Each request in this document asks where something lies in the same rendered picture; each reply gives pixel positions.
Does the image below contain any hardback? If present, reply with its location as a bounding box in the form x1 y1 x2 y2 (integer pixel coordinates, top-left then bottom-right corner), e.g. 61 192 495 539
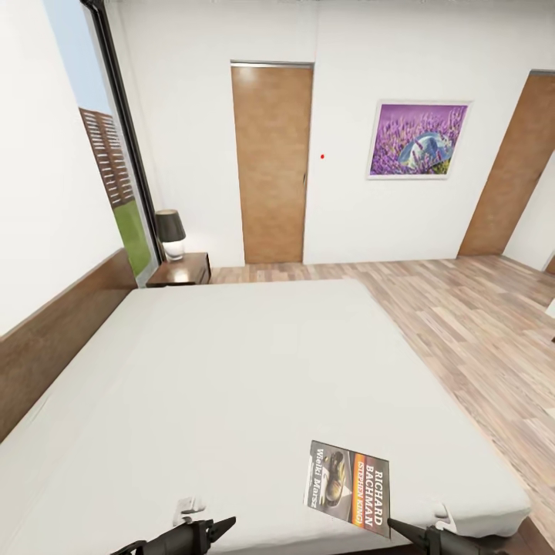
303 440 391 538

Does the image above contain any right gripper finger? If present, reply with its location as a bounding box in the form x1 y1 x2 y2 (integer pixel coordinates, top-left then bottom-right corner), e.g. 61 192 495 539
387 519 430 549

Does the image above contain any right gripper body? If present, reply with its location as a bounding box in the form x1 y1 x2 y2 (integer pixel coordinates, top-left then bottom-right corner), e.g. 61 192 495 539
424 525 479 555

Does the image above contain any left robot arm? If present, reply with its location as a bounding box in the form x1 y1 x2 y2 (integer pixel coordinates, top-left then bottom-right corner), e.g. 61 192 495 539
104 496 237 555

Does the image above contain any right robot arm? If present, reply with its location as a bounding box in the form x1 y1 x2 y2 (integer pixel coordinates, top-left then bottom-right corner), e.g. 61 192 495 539
387 502 510 555

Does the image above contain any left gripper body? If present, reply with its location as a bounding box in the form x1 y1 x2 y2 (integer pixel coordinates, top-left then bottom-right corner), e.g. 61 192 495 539
160 520 209 555

